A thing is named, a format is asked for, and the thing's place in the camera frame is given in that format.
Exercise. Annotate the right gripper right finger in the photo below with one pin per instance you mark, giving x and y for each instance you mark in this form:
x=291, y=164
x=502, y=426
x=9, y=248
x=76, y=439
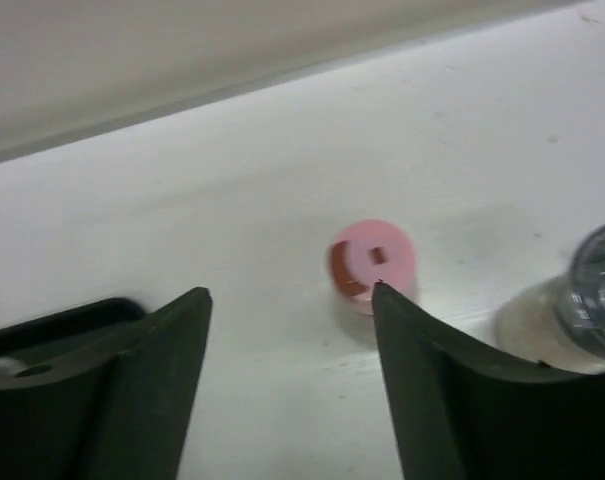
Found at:
x=462, y=409

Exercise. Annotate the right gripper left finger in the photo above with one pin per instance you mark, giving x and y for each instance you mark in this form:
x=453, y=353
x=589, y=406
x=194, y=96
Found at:
x=101, y=391

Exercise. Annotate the clear lid pepper grinder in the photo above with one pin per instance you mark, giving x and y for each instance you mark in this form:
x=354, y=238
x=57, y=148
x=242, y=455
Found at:
x=561, y=321

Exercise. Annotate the pink lid spice bottle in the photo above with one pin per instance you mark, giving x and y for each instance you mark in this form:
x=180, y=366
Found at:
x=367, y=252

